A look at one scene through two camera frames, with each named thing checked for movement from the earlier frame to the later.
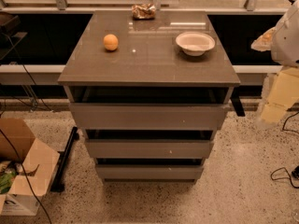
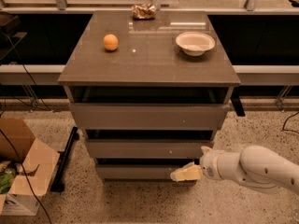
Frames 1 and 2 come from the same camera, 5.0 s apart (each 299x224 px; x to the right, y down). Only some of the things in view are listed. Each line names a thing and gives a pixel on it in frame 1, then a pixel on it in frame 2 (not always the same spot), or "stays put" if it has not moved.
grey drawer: [149, 148] stays put
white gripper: [286, 42] -> [208, 165]
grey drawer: [149, 173] stays put
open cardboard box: [35, 162] stays put
